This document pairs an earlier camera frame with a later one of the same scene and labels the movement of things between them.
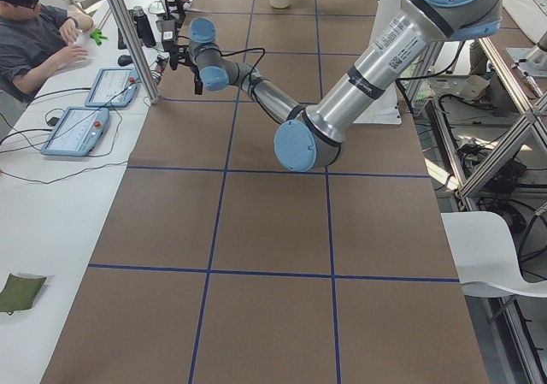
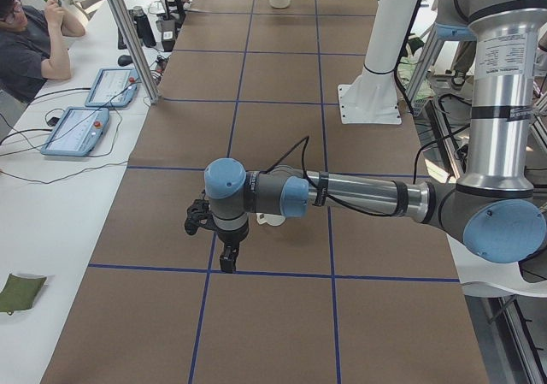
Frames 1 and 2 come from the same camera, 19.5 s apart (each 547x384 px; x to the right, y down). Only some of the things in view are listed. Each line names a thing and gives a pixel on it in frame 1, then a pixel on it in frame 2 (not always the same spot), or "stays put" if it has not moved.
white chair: [485, 257] stays put
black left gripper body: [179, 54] -> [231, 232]
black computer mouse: [125, 60] stays put
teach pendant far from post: [77, 132] stays put
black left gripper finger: [198, 85] -> [228, 258]
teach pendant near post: [113, 87] stays put
